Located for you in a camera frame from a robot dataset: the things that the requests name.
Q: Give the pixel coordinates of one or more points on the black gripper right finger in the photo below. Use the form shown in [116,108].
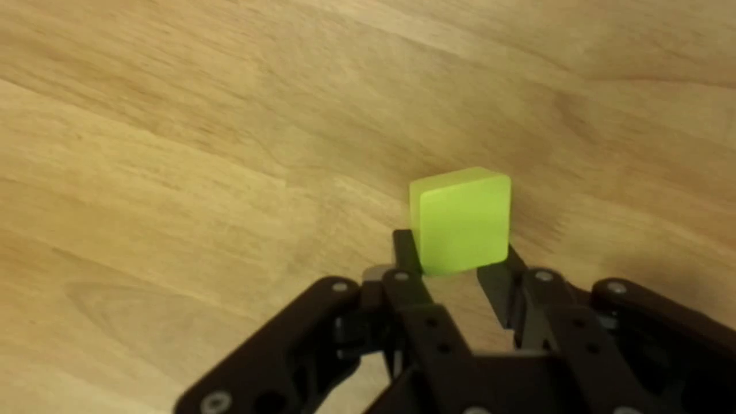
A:
[613,346]

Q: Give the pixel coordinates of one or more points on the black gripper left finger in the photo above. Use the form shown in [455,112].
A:
[329,352]

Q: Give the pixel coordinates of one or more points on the yellow cube block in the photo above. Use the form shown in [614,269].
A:
[461,222]

